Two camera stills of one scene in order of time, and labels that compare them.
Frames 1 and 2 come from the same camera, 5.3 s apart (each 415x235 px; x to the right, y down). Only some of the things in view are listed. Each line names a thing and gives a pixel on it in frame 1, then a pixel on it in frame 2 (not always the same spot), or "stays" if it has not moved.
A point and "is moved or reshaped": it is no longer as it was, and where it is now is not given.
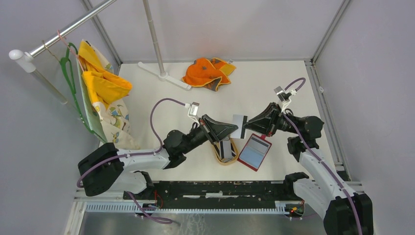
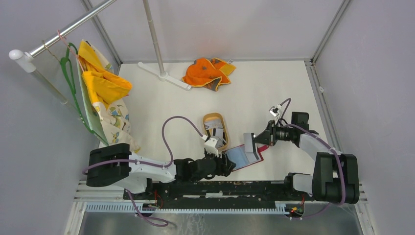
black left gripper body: (197, 137) → (221, 168)
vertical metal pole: (157, 51) stays
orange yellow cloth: (209, 74) stays
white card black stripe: (239, 120) → (250, 146)
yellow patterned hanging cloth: (105, 92) stays
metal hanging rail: (25, 60) stays
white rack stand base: (163, 76) stays
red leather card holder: (254, 151) is moved or reshaped
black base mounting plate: (216, 195) stays
